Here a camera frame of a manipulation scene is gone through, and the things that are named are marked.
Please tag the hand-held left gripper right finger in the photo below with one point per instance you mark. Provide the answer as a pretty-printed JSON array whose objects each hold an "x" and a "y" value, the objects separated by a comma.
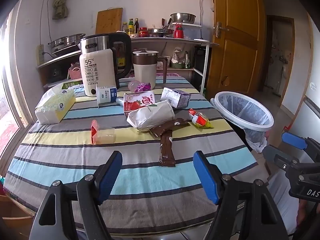
[{"x": 205, "y": 177}]

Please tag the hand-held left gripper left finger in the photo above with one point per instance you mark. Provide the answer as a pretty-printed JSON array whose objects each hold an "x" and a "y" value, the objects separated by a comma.
[{"x": 110, "y": 177}]

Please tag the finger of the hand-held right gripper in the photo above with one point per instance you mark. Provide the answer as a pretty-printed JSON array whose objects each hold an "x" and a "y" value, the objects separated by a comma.
[
  {"x": 293, "y": 140},
  {"x": 275, "y": 155}
]

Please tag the white trash bin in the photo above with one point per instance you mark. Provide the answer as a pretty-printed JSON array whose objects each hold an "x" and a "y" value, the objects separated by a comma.
[{"x": 257, "y": 128}]

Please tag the clear cup with red lid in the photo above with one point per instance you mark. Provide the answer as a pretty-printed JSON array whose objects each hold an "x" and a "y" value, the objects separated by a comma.
[{"x": 105, "y": 135}]

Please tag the brown coffee sachet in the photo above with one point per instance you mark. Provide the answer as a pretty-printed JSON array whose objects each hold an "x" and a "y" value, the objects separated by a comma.
[
  {"x": 167, "y": 152},
  {"x": 156, "y": 131},
  {"x": 178, "y": 123}
]

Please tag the red yellow snack wrapper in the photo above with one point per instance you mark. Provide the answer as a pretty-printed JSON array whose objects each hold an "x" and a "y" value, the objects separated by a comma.
[{"x": 198, "y": 118}]

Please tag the white paper bag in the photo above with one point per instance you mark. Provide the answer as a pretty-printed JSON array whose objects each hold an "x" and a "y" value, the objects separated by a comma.
[{"x": 150, "y": 116}]

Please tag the strawberry milk carton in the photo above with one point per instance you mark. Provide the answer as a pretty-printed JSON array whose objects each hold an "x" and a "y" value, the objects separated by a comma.
[{"x": 136, "y": 100}]

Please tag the white blue yogurt cup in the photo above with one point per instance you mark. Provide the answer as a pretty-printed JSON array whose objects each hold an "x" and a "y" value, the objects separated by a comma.
[{"x": 106, "y": 95}]

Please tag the white purple carton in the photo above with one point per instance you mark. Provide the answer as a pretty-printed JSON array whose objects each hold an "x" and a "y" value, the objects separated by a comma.
[{"x": 175, "y": 97}]

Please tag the pink clear jelly cup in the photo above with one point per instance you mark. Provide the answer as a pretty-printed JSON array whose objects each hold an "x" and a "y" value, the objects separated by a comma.
[{"x": 132, "y": 85}]

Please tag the purple snack packet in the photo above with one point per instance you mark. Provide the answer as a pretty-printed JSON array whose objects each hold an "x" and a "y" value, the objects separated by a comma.
[{"x": 142, "y": 87}]

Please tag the person's leg in grey trousers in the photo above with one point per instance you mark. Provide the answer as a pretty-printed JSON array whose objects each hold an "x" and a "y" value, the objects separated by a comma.
[{"x": 282, "y": 200}]

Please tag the clear plastic bin liner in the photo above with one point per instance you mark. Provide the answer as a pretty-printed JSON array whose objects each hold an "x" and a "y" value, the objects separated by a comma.
[{"x": 245, "y": 110}]

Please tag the yellow white tissue pack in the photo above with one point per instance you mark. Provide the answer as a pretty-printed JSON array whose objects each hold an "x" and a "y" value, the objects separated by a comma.
[{"x": 55, "y": 107}]

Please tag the green box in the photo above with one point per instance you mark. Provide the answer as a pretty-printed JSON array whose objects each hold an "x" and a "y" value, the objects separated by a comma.
[{"x": 71, "y": 83}]

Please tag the wooden door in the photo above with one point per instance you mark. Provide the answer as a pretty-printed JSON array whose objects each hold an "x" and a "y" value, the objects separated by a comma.
[{"x": 237, "y": 55}]

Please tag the pink basket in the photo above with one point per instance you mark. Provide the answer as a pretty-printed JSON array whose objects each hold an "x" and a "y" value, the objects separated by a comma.
[{"x": 75, "y": 74}]

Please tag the pink plastic storage box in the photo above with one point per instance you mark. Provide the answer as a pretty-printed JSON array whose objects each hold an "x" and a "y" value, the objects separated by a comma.
[{"x": 167, "y": 75}]

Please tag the brown cream jug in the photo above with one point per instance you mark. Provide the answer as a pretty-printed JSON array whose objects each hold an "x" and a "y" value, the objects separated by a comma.
[{"x": 145, "y": 72}]

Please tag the steel electric kettle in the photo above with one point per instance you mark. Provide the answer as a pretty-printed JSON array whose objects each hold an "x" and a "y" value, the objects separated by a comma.
[{"x": 97, "y": 67}]

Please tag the green bowl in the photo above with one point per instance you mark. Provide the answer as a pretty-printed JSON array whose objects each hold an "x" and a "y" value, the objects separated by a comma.
[{"x": 176, "y": 65}]

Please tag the dark appliance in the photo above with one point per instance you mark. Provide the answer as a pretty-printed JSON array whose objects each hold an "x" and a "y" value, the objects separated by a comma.
[{"x": 53, "y": 72}]

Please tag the white plastic bag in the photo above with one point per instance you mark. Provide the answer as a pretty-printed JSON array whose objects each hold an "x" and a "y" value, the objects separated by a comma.
[{"x": 178, "y": 55}]

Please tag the white kitchen shelf rack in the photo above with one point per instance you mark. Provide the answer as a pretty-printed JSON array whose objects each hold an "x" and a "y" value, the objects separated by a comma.
[{"x": 195, "y": 41}]

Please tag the yellow power strip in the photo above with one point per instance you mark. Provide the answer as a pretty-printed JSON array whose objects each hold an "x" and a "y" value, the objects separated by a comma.
[{"x": 40, "y": 55}]

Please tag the steel steamer pot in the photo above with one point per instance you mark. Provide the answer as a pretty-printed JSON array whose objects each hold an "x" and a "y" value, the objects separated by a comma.
[{"x": 67, "y": 40}]

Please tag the white plastic container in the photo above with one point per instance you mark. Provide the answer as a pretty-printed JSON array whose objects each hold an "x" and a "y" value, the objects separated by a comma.
[{"x": 192, "y": 31}]

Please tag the red bottle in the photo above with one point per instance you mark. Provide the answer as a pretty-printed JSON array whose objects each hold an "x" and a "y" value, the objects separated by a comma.
[{"x": 178, "y": 32}]

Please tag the red jar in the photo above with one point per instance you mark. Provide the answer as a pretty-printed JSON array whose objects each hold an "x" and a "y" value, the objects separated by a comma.
[{"x": 143, "y": 32}]

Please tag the yellow label oil bottle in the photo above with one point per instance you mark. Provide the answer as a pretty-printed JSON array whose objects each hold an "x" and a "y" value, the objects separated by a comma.
[{"x": 131, "y": 28}]

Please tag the small clear bottle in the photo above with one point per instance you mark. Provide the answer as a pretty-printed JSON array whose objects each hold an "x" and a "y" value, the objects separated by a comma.
[{"x": 125, "y": 27}]

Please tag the steel frying pan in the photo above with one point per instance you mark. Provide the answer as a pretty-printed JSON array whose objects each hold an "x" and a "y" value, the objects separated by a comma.
[{"x": 160, "y": 32}]

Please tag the dark sauce bottle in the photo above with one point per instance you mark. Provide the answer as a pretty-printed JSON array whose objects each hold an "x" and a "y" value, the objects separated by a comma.
[{"x": 136, "y": 26}]

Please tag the bamboo cutting board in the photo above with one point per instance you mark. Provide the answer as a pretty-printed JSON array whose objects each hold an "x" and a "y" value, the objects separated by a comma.
[{"x": 108, "y": 21}]

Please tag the steel mixing bowl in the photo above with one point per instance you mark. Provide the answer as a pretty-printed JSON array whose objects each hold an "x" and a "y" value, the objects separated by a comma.
[{"x": 183, "y": 18}]

